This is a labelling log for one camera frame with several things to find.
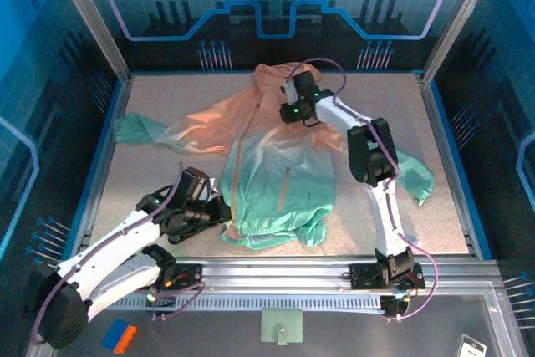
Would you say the orange and green jacket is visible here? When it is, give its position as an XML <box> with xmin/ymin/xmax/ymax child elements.
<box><xmin>112</xmin><ymin>62</ymin><xmax>436</xmax><ymax>252</ymax></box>

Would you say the aluminium frame post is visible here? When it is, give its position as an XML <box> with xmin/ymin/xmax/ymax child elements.
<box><xmin>420</xmin><ymin>0</ymin><xmax>505</xmax><ymax>86</ymax></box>
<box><xmin>44</xmin><ymin>0</ymin><xmax>135</xmax><ymax>86</ymax></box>

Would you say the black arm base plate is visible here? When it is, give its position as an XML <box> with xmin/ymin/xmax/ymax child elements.
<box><xmin>349</xmin><ymin>263</ymin><xmax>425</xmax><ymax>291</ymax></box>
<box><xmin>127</xmin><ymin>263</ymin><xmax>206</xmax><ymax>291</ymax></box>

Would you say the black and white card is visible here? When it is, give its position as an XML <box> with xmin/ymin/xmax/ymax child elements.
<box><xmin>457</xmin><ymin>334</ymin><xmax>488</xmax><ymax>357</ymax></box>

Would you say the grey-green metal bracket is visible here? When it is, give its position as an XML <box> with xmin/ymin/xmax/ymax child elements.
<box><xmin>261</xmin><ymin>308</ymin><xmax>303</xmax><ymax>346</ymax></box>

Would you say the blue and orange block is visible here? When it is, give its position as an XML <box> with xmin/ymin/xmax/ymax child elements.
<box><xmin>100</xmin><ymin>318</ymin><xmax>139</xmax><ymax>354</ymax></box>

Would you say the aluminium extrusion rail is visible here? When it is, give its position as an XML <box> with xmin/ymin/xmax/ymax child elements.
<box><xmin>64</xmin><ymin>252</ymin><xmax>501</xmax><ymax>315</ymax></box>

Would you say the blue table edge strip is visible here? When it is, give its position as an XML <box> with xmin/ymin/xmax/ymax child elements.
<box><xmin>429</xmin><ymin>79</ymin><xmax>492</xmax><ymax>260</ymax></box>
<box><xmin>77</xmin><ymin>79</ymin><xmax>126</xmax><ymax>245</ymax></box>

